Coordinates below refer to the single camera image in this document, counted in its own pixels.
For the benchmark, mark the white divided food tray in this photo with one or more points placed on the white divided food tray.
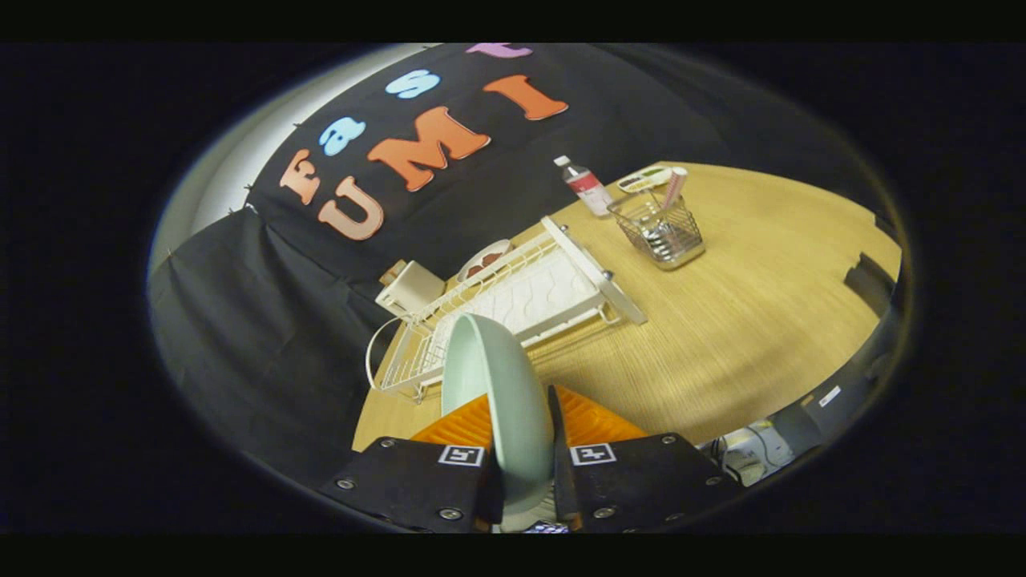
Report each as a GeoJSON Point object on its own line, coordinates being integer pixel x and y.
{"type": "Point", "coordinates": [641, 178]}

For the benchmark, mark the black boxy object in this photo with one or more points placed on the black boxy object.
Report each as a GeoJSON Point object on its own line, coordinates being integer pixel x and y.
{"type": "Point", "coordinates": [870, 282]}

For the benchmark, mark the red food piece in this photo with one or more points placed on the red food piece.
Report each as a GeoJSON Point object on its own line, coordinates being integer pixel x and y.
{"type": "Point", "coordinates": [478, 267]}
{"type": "Point", "coordinates": [497, 256]}

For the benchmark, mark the red label water bottle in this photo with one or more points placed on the red label water bottle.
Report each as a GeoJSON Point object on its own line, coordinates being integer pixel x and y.
{"type": "Point", "coordinates": [589, 188]}

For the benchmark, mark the pale green plate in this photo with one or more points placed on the pale green plate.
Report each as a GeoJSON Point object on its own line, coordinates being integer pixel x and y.
{"type": "Point", "coordinates": [505, 401]}

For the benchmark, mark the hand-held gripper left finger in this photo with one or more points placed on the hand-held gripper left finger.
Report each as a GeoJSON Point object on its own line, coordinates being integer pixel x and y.
{"type": "Point", "coordinates": [401, 481]}

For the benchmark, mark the white power strip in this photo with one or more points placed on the white power strip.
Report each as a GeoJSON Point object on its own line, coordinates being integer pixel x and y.
{"type": "Point", "coordinates": [753, 461]}

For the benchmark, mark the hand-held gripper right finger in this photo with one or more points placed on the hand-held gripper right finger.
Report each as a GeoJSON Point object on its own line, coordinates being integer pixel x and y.
{"type": "Point", "coordinates": [641, 481]}

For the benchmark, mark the small white dish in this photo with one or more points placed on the small white dish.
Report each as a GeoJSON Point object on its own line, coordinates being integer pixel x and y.
{"type": "Point", "coordinates": [490, 244]}

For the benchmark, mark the black backdrop cloth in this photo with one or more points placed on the black backdrop cloth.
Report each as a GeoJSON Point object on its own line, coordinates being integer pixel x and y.
{"type": "Point", "coordinates": [264, 320]}

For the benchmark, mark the white toaster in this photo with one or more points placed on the white toaster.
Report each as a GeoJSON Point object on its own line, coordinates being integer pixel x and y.
{"type": "Point", "coordinates": [413, 290]}

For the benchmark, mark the bread slice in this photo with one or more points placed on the bread slice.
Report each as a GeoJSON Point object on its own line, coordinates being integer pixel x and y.
{"type": "Point", "coordinates": [393, 272]}

